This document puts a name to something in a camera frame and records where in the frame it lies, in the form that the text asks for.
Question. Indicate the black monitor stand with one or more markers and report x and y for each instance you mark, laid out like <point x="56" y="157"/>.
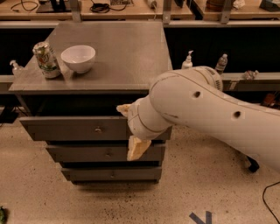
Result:
<point x="53" y="6"/>

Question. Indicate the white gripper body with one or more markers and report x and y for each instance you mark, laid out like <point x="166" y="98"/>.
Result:
<point x="133" y="121"/>

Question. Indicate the grey bottom drawer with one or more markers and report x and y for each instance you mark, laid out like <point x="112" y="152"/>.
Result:
<point x="106" y="174"/>

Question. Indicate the white lotion pump bottle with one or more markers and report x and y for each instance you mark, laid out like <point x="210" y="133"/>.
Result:
<point x="188" y="61"/>

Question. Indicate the crumpled clear plastic wrap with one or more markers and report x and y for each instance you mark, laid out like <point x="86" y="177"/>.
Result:
<point x="250" y="75"/>

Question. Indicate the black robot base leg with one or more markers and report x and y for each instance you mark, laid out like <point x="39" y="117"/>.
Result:
<point x="254" y="166"/>

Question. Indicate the grey drawer cabinet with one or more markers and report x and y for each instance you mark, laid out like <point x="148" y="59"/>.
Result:
<point x="128" y="56"/>

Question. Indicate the grey top drawer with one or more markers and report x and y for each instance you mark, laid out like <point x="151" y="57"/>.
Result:
<point x="76" y="128"/>

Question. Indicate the grey drawer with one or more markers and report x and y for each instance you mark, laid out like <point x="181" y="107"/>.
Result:
<point x="106" y="174"/>
<point x="103" y="153"/>
<point x="76" y="128"/>

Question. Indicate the clear sanitizer pump bottle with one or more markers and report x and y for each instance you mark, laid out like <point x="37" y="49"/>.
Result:
<point x="16" y="68"/>

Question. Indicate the white ceramic bowl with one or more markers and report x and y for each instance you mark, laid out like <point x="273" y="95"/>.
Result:
<point x="79" y="58"/>

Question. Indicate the grey middle drawer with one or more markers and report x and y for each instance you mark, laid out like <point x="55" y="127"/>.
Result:
<point x="103" y="153"/>

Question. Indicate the green object on floor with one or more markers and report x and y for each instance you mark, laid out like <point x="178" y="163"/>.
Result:
<point x="2" y="216"/>

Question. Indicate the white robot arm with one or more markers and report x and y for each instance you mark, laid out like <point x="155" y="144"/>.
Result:
<point x="193" y="97"/>

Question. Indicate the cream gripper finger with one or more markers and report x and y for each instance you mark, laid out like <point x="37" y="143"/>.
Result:
<point x="137" y="148"/>
<point x="123" y="109"/>

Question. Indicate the clear plastic water bottle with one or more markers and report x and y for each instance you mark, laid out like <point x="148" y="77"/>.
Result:
<point x="221" y="64"/>

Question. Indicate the green white soda can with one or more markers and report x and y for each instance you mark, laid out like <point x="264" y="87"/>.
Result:
<point x="47" y="61"/>

